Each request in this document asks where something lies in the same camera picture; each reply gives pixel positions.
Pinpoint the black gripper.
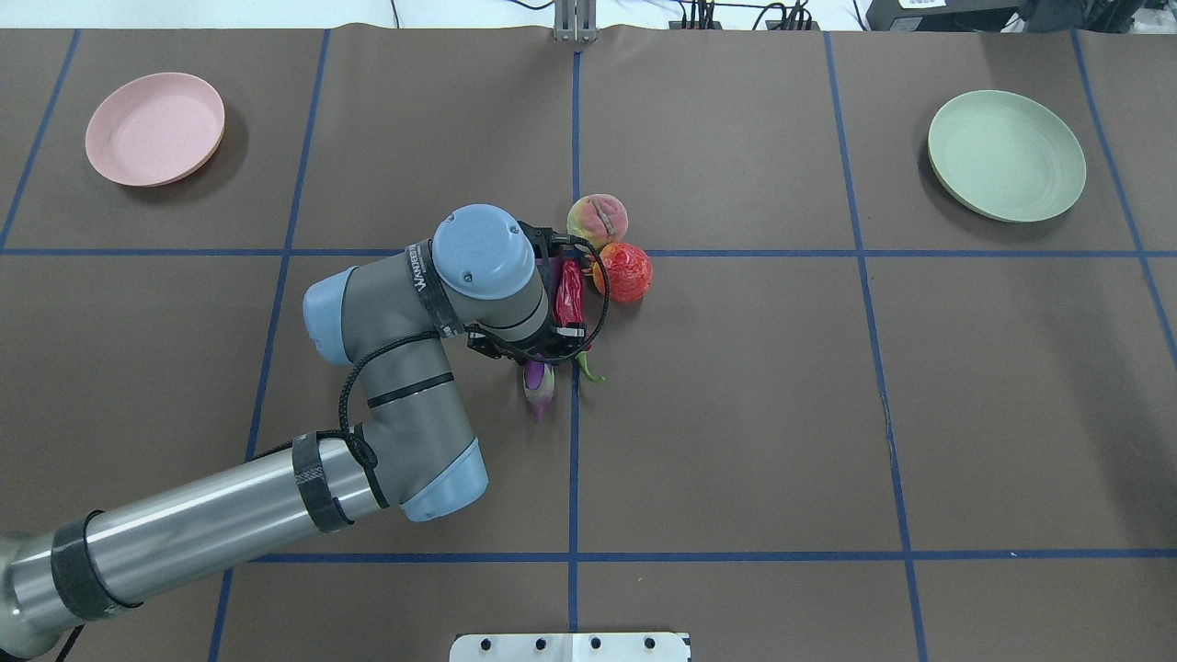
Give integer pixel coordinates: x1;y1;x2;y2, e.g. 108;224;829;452
467;223;610;360

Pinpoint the red chili pepper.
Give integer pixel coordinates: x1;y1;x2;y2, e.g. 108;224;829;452
554;258;607;382

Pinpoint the purple eggplant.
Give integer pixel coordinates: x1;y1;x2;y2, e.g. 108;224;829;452
523;360;556;423

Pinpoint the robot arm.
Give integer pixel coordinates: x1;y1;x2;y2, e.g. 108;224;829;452
4;204;601;661

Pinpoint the pink yellow peach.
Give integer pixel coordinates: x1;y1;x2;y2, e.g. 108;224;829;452
565;194;630;249

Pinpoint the pink plate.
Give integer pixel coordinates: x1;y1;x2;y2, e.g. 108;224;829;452
84;72;226;188

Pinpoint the green plate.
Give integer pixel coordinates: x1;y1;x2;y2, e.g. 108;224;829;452
926;90;1088;223

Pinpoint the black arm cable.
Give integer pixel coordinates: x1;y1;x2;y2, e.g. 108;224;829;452
248;331;443;461

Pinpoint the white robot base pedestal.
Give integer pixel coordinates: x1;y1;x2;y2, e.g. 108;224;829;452
448;633;692;661

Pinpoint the aluminium frame post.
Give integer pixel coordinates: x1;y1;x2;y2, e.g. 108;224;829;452
554;0;598;44

